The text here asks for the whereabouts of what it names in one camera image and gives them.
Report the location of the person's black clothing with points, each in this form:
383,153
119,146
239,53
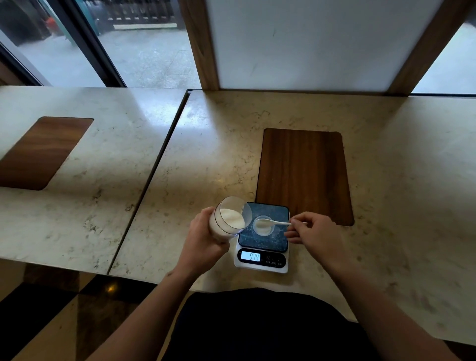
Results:
267,327

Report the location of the large clear plastic cup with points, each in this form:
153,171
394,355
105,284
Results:
232,208

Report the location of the white powder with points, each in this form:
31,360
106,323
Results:
231,219

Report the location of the person's right forearm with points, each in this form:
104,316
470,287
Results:
383,316

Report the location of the person's left forearm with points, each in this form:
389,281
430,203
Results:
148,316

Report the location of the dark outdoor fence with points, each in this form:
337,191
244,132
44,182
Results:
137,13

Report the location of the white plastic spoon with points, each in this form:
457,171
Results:
273,222

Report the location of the person's left thumb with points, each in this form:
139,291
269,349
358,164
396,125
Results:
222,247

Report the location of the white partition panel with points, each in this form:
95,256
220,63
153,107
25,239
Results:
319,41

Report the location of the wooden partition post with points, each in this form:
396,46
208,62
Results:
427,44
199,44

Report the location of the person's left hand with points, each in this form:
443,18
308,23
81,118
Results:
199,249

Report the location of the person's right hand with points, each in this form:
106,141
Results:
321,236

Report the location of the small clear plastic cup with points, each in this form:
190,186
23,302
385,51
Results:
264,231

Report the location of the black window frame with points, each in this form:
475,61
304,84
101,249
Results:
89,41

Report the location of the dark wooden table inlay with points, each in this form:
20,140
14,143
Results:
303,171
41,152

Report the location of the white digital kitchen scale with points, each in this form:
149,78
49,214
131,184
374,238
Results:
262,258

